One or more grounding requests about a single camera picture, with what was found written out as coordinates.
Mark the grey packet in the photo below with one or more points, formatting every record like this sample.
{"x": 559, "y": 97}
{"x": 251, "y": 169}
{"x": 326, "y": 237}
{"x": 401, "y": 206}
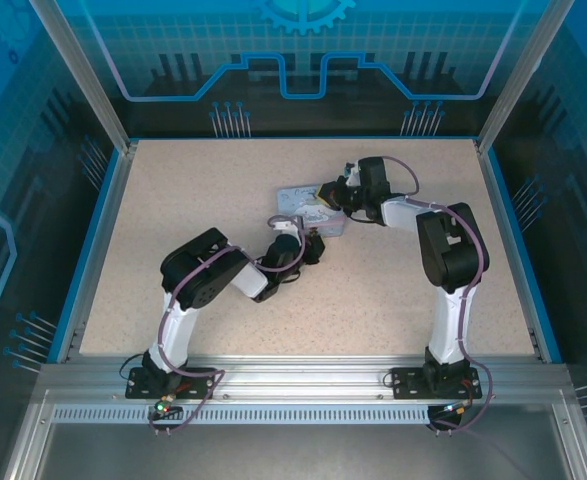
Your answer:
{"x": 298, "y": 200}

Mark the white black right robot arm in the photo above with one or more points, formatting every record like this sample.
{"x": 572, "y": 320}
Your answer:
{"x": 448, "y": 320}

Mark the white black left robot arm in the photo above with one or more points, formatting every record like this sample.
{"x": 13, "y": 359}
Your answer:
{"x": 178, "y": 330}

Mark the left connector with green light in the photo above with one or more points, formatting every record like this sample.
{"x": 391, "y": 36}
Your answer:
{"x": 163, "y": 406}

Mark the connector with green light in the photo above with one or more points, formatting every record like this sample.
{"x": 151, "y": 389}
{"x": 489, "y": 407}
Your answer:
{"x": 455, "y": 408}
{"x": 163, "y": 406}

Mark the right connector with green light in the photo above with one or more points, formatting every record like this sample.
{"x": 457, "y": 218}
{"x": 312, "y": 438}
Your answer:
{"x": 455, "y": 408}

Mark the aluminium mounting rail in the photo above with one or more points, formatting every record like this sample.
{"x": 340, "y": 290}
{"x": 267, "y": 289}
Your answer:
{"x": 298, "y": 375}

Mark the aluminium table side rail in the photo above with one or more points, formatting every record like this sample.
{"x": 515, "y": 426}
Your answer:
{"x": 508, "y": 240}
{"x": 102, "y": 245}

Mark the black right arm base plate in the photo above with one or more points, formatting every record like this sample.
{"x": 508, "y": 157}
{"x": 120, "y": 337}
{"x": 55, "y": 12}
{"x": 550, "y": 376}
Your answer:
{"x": 405, "y": 385}

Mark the aluminium frame post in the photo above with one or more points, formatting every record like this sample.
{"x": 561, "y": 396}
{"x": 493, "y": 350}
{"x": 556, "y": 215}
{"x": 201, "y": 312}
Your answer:
{"x": 512, "y": 85}
{"x": 92, "y": 80}

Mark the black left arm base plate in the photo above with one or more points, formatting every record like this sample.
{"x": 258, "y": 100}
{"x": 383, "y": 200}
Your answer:
{"x": 135, "y": 383}

